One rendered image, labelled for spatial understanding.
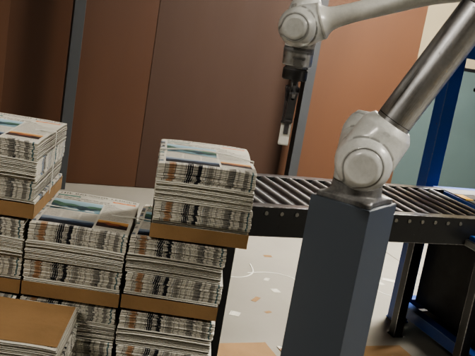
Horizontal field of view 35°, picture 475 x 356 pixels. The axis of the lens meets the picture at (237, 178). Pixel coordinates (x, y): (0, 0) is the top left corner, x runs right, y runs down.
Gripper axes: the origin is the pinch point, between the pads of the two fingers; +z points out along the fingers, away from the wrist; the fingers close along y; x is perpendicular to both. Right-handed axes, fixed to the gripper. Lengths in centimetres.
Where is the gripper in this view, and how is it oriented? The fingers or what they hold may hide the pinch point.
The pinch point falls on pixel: (284, 133)
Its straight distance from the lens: 230.9
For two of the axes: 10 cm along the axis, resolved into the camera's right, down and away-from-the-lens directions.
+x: 9.9, 1.5, 0.6
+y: 0.3, 2.3, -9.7
